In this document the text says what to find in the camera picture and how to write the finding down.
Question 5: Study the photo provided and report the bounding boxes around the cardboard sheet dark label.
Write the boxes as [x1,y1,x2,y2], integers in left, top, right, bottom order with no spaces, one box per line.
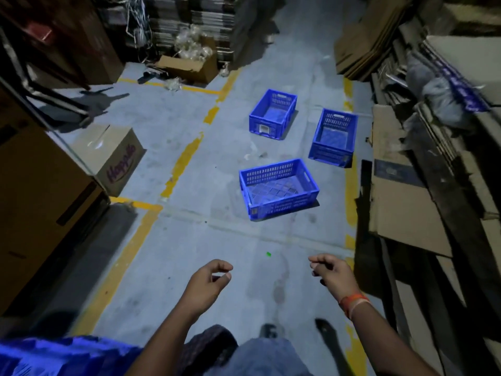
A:
[367,103,454,258]

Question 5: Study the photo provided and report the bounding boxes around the dark plaid trousers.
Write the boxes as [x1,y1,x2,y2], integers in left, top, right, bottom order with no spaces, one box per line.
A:
[174,324,240,376]

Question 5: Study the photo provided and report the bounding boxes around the large cardboard box circle print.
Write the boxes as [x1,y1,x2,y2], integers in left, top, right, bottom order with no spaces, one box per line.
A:
[0,96,111,316]

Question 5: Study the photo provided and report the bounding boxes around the dark metal frame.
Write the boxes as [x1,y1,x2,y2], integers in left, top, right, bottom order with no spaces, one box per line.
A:
[0,27,93,128]

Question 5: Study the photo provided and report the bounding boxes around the person's left forearm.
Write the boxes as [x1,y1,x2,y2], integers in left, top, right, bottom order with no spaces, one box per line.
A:
[125,307,204,376]

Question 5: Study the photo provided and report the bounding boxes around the person's left hand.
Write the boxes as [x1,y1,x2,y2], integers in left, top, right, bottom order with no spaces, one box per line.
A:
[178,259,234,320]

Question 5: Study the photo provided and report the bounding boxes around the orange wristband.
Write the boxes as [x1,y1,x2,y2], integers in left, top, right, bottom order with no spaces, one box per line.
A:
[338,293,372,321]

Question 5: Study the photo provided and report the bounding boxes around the flat cardboard purple print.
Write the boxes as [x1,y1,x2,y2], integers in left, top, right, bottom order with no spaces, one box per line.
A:
[422,34,501,114]

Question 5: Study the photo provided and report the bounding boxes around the clear plastic bags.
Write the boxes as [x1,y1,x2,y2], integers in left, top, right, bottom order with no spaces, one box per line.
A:
[173,23,215,62]

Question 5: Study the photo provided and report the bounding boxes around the low open cardboard box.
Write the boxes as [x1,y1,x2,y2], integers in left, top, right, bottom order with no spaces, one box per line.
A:
[153,34,219,86]

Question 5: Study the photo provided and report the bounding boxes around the cardboard box purple print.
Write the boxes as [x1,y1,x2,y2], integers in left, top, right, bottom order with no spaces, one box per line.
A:
[70,124,147,198]

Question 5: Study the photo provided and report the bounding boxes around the pile of cardboard and planks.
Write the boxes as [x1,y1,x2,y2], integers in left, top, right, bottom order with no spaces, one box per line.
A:
[372,0,501,376]

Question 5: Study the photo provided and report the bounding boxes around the dark red cabinet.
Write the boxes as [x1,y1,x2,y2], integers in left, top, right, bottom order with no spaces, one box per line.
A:
[0,0,125,89]

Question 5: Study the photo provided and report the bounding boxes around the white wire bundle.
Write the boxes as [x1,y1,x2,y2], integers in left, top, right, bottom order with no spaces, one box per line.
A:
[125,0,153,50]

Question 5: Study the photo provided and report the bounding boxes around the grey plastic bag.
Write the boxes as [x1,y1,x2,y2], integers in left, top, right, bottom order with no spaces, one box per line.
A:
[403,50,476,132]

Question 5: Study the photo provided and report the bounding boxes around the stack of striped flat packs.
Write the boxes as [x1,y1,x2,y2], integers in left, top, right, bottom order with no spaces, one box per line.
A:
[142,0,255,65]

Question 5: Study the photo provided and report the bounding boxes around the grey-blue shirt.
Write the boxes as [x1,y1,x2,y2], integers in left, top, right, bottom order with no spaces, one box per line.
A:
[203,336,314,376]

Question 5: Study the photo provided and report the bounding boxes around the person's right hand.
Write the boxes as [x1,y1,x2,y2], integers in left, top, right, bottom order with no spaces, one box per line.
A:
[308,253,363,302]

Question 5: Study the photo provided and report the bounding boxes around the person's right forearm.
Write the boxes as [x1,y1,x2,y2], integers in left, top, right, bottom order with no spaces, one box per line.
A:
[350,299,441,376]

